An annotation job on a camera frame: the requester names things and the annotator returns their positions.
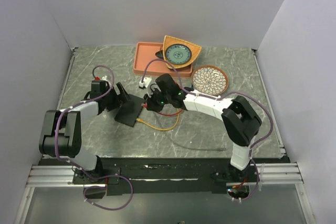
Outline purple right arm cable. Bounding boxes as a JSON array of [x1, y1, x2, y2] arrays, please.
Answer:
[[141, 59, 274, 201]]

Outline white floral round plate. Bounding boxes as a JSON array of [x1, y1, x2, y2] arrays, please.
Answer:
[[191, 65, 229, 96]]

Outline salmon pink tray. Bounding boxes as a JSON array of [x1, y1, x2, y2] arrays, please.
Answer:
[[133, 42, 196, 78]]

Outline teal patterned round dish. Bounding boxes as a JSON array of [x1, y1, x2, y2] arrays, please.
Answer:
[[165, 44, 192, 65]]

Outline orange woven triangular plate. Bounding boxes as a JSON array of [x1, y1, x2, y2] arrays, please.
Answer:
[[163, 35, 202, 69]]

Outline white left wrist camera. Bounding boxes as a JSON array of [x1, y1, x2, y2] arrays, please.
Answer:
[[95, 76, 110, 83]]

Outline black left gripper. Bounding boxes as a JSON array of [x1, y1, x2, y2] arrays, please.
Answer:
[[102, 82, 132, 111]]

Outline grey ethernet cable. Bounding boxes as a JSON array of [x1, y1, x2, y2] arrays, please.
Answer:
[[153, 111, 227, 152]]

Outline red ethernet cable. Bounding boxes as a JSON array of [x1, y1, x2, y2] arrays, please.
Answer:
[[141, 102, 182, 117]]

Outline yellow ethernet cable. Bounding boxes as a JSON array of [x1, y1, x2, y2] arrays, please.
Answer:
[[136, 108, 181, 132]]

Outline aluminium frame rail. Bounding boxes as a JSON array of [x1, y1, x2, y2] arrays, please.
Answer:
[[26, 163, 303, 187]]

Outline black small bowl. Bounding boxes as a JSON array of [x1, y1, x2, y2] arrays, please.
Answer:
[[155, 50, 164, 59]]

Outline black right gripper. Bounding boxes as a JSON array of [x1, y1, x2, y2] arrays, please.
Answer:
[[144, 87, 171, 113]]

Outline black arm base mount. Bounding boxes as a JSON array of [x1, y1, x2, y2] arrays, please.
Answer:
[[39, 157, 263, 197]]

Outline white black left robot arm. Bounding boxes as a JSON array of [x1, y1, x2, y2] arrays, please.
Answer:
[[39, 80, 131, 183]]

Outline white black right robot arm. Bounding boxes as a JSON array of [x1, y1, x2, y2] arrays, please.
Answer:
[[139, 74, 262, 182]]

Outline black network switch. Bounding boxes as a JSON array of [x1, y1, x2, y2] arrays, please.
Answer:
[[114, 94, 144, 127]]

